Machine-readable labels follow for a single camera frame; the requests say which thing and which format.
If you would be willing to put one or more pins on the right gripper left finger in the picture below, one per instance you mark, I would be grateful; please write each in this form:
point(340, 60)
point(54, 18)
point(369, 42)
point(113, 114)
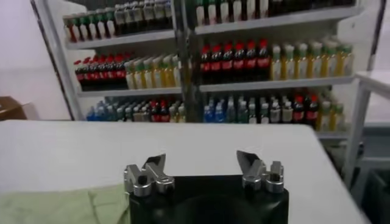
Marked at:
point(152, 178)

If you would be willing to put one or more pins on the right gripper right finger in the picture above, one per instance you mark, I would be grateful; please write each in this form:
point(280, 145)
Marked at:
point(254, 175)

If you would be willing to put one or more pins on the green polo shirt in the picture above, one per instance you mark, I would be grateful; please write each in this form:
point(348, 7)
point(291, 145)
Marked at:
point(45, 207)

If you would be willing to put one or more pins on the small dark bottle white label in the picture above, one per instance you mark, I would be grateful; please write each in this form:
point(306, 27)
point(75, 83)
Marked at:
point(132, 114)
point(140, 114)
point(287, 112)
point(148, 113)
point(275, 112)
point(264, 113)
point(123, 113)
point(252, 113)

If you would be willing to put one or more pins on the small clear water bottle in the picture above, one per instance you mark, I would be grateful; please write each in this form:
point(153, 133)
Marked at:
point(107, 113)
point(115, 113)
point(230, 112)
point(242, 112)

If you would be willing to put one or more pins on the small cola bottle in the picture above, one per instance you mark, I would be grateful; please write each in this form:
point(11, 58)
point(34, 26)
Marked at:
point(311, 113)
point(164, 113)
point(298, 113)
point(156, 113)

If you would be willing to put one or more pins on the small yellow drink bottle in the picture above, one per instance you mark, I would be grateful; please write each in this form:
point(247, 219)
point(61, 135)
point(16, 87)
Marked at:
point(324, 117)
point(181, 113)
point(337, 117)
point(173, 113)

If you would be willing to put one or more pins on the small blue drink bottle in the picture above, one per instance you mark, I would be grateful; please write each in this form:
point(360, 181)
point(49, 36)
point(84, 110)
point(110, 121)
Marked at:
point(208, 114)
point(90, 115)
point(99, 113)
point(218, 113)

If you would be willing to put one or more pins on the cola bottle red cap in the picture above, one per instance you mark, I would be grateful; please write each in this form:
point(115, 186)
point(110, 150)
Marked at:
point(106, 74)
point(89, 75)
point(239, 64)
point(216, 65)
point(114, 74)
point(263, 62)
point(97, 75)
point(205, 65)
point(227, 64)
point(250, 63)
point(80, 76)
point(122, 73)

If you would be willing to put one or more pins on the white beverage display shelf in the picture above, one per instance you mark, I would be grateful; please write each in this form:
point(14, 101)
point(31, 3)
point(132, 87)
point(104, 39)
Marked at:
point(274, 19)
point(122, 39)

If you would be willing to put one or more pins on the glass cooler door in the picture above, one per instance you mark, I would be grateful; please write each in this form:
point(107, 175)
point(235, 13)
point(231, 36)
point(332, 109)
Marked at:
point(52, 62)
point(377, 33)

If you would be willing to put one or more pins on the open cardboard box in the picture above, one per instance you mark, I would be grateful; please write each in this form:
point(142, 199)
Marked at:
point(10, 108)

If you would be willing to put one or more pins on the dark bottle green cap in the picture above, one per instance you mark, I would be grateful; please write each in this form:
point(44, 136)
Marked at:
point(70, 30)
point(110, 25)
point(100, 26)
point(90, 28)
point(80, 29)

